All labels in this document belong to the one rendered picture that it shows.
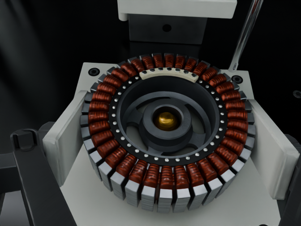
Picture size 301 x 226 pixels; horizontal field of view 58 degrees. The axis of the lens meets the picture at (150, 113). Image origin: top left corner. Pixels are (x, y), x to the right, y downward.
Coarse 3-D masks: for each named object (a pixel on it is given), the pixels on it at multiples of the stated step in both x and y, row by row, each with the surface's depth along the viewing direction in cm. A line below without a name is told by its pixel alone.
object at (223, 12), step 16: (128, 0) 14; (144, 0) 14; (160, 0) 14; (176, 0) 14; (192, 0) 14; (208, 0) 14; (224, 0) 14; (192, 16) 14; (208, 16) 14; (224, 16) 14
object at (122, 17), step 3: (117, 0) 26; (117, 3) 26; (120, 15) 27; (123, 15) 27; (126, 15) 27; (120, 18) 27; (123, 18) 27; (126, 18) 27; (120, 21) 28; (123, 21) 28; (126, 21) 28
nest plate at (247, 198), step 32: (96, 64) 24; (128, 128) 21; (64, 192) 18; (96, 192) 18; (224, 192) 18; (256, 192) 18; (96, 224) 17; (128, 224) 17; (160, 224) 17; (192, 224) 17; (224, 224) 17; (256, 224) 17
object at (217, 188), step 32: (128, 64) 19; (160, 64) 20; (192, 64) 20; (96, 96) 18; (128, 96) 19; (160, 96) 21; (192, 96) 20; (224, 96) 18; (96, 128) 16; (192, 128) 19; (224, 128) 17; (96, 160) 15; (128, 160) 15; (160, 160) 15; (192, 160) 16; (224, 160) 16; (128, 192) 15; (160, 192) 14; (192, 192) 15
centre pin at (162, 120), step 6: (162, 114) 18; (168, 114) 18; (156, 120) 18; (162, 120) 18; (168, 120) 18; (174, 120) 18; (156, 126) 18; (162, 126) 18; (168, 126) 18; (174, 126) 18
